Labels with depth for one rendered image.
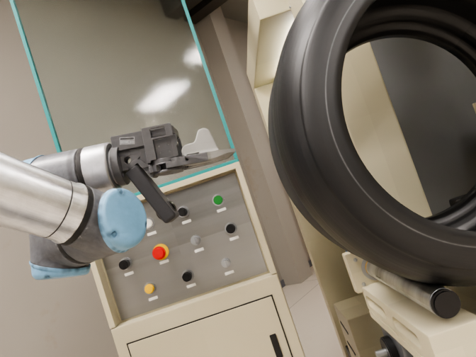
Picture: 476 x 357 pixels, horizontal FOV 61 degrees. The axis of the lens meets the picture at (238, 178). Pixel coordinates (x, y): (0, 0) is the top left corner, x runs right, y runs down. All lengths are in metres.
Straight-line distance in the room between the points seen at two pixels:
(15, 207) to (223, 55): 4.69
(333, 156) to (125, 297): 0.97
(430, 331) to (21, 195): 0.61
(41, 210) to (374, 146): 0.77
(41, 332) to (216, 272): 2.00
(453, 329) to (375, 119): 0.54
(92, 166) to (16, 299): 2.44
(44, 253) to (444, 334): 0.63
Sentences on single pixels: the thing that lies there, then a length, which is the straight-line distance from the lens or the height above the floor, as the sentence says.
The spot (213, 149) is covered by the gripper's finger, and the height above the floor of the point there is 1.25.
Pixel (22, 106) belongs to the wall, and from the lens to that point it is 3.50.
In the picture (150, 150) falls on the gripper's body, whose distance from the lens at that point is 0.71.
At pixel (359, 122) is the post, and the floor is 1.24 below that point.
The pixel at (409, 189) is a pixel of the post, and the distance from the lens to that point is 1.08.
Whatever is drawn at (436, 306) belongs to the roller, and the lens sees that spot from 0.72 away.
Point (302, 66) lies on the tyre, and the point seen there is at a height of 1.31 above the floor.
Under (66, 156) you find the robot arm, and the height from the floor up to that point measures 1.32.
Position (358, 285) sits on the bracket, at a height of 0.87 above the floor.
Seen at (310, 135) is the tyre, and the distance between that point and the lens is 0.61.
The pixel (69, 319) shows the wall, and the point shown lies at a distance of 3.25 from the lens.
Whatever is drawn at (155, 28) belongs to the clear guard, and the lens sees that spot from 1.45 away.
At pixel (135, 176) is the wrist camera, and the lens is 0.72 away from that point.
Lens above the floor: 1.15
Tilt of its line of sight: 3 degrees up
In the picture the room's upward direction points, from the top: 19 degrees counter-clockwise
